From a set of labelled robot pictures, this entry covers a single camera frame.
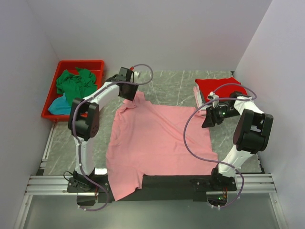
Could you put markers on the aluminium frame rail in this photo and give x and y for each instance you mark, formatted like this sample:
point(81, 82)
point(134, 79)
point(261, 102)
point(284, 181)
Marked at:
point(42, 185)

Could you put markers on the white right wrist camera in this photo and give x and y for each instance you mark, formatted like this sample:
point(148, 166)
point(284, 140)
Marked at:
point(212, 96)

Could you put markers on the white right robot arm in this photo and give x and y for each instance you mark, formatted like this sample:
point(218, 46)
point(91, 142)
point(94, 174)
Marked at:
point(251, 134)

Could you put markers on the folded grey t shirt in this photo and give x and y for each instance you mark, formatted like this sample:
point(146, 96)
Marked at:
point(201, 96)

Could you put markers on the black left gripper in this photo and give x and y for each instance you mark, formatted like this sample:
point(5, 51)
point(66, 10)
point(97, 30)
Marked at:
point(131, 96)

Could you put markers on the green t shirt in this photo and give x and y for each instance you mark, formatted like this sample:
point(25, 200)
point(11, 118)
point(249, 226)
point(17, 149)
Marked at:
point(76, 85)

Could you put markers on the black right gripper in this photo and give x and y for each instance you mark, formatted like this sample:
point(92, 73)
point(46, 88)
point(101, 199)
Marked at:
point(208, 121)

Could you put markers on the blue t shirt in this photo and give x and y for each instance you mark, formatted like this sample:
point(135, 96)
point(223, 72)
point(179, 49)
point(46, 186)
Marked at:
point(60, 106)

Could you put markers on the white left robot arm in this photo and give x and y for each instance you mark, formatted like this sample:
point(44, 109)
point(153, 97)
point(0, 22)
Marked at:
point(84, 122)

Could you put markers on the red plastic bin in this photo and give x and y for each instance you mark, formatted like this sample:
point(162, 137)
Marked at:
point(95, 66)

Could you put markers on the folded red t shirt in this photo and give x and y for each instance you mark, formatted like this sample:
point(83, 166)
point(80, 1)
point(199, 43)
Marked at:
point(208, 85)

